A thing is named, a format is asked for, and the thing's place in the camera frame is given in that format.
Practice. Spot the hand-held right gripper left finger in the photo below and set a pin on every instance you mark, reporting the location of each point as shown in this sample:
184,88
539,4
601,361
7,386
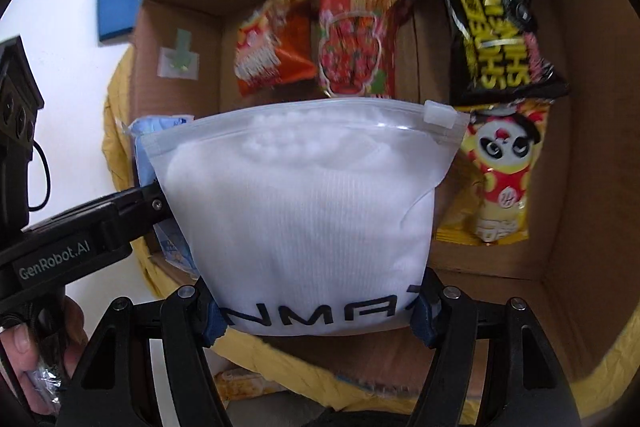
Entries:
165,342

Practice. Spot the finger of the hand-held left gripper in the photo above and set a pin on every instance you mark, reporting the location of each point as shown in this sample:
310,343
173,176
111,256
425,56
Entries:
140,207

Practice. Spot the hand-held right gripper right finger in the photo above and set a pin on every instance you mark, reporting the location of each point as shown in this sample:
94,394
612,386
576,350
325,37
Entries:
470,342

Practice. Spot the light blue tissue packet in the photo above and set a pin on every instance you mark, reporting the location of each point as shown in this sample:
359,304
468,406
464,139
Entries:
150,147

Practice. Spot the white zip pouch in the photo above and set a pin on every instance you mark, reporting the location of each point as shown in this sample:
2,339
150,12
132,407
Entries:
310,217

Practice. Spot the cardboard box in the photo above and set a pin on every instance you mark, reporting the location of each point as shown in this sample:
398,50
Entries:
575,207

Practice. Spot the yellow panda snack packet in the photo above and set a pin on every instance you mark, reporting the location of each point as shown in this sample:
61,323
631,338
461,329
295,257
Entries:
505,172

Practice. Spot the orange snack packet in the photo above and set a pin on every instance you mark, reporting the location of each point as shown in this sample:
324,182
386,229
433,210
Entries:
270,52

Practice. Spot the red snack packet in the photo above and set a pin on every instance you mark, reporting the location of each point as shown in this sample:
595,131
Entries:
355,42

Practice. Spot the black and yellow snack packet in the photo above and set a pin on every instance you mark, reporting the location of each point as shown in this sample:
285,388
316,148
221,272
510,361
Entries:
495,22

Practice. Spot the person's left hand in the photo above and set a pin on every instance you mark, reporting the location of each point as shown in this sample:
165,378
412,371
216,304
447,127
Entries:
20,352

